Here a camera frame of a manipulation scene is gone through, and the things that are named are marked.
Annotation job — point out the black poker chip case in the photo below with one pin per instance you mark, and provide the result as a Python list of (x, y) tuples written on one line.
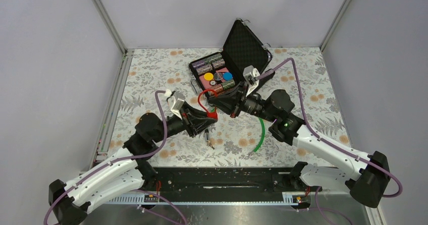
[(242, 48)]

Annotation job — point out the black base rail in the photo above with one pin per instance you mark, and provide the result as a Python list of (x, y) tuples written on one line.
[(226, 184)]

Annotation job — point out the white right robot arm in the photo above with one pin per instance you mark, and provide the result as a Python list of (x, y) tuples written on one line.
[(364, 176)]

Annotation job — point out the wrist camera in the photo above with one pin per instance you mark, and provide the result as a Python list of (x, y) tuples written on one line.
[(251, 74), (175, 103)]

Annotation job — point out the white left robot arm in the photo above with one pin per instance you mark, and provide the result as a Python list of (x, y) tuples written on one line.
[(127, 169)]

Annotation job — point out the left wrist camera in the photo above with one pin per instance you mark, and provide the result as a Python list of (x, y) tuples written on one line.
[(175, 103)]

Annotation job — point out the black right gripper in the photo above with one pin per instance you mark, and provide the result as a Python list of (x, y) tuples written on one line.
[(231, 102)]

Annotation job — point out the blue round chip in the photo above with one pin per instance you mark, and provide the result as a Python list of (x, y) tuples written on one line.
[(227, 76)]

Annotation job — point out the yellow round chip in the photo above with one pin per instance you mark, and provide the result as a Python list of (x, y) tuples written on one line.
[(208, 76)]

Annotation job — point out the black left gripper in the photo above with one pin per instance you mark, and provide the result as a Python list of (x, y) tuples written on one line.
[(190, 113)]

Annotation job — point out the green cable lock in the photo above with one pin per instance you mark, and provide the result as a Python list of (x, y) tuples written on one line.
[(260, 136)]

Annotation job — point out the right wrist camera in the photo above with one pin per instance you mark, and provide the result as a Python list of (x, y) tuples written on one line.
[(251, 74)]

